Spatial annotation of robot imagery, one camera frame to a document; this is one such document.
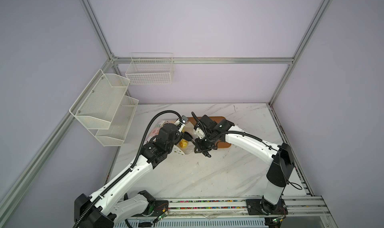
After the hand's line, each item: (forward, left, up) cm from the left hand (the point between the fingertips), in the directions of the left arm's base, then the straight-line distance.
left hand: (172, 125), depth 75 cm
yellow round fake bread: (-3, -5, -13) cm, 14 cm away
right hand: (-9, -11, -10) cm, 17 cm away
